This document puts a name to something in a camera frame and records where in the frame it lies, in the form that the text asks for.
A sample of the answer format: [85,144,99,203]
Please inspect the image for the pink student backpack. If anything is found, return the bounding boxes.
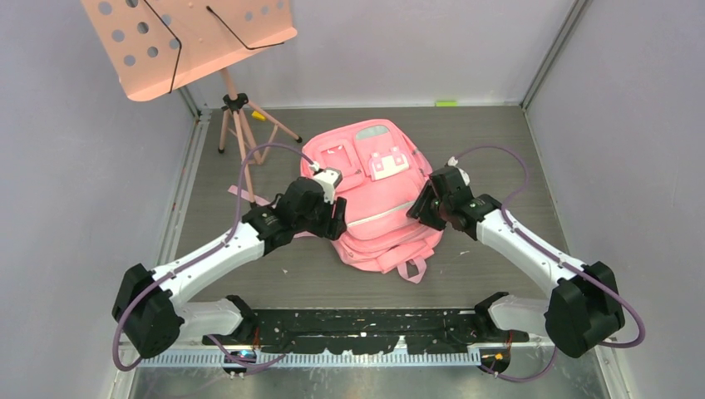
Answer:
[297,119,442,283]

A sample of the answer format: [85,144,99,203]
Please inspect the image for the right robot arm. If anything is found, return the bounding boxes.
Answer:
[407,166,626,358]

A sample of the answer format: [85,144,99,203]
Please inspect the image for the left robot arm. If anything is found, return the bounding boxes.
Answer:
[111,169,346,359]

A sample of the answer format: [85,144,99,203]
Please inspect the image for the pink music stand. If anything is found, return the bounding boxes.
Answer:
[81,0,303,206]

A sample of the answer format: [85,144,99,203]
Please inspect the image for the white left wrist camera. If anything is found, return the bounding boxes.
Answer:
[308,161,343,204]

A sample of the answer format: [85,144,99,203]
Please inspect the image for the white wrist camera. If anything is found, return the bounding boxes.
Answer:
[446,156,471,186]
[308,161,343,204]

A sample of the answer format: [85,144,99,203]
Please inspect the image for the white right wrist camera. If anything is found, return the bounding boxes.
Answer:
[446,156,471,186]

